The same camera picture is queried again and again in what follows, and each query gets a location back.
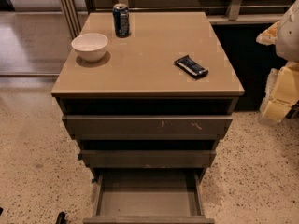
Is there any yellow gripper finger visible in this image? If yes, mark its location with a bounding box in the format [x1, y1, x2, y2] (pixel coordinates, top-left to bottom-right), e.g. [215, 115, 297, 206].
[256, 21, 279, 46]
[261, 67, 299, 122]

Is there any dark blue rxbar wrapper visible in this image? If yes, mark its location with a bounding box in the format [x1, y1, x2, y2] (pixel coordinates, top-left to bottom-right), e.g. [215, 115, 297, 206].
[174, 55, 208, 79]

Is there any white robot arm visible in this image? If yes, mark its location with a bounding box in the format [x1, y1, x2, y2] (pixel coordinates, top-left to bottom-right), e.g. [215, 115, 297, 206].
[256, 0, 299, 125]

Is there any grey drawer cabinet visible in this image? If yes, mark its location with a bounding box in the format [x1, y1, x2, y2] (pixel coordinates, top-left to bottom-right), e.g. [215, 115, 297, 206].
[50, 11, 246, 224]

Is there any middle grey drawer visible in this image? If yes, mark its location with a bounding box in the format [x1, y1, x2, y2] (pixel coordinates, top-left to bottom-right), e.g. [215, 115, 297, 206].
[78, 150, 216, 168]

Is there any bottom grey open drawer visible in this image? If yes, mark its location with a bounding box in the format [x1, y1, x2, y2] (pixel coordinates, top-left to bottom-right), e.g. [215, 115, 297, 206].
[83, 169, 215, 224]

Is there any top grey drawer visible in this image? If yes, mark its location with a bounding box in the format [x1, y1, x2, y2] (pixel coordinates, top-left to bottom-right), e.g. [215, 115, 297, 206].
[63, 115, 233, 140]

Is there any black object floor right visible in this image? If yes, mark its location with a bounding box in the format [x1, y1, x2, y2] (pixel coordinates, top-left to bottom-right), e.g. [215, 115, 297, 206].
[286, 101, 299, 119]

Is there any black object floor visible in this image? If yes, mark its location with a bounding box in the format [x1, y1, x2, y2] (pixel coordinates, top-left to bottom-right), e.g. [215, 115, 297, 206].
[55, 212, 65, 224]
[286, 101, 299, 119]

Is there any blue soda can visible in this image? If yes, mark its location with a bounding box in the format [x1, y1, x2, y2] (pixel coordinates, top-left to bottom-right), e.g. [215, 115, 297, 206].
[112, 4, 130, 38]

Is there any white ceramic bowl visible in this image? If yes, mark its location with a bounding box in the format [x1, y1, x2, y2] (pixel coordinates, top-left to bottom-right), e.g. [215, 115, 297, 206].
[71, 33, 108, 63]

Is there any black object floor left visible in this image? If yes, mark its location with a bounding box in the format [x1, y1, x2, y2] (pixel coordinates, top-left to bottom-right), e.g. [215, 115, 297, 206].
[55, 212, 65, 224]

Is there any metal railing frame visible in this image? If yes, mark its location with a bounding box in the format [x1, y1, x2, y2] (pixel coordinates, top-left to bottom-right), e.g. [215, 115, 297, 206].
[59, 0, 295, 37]

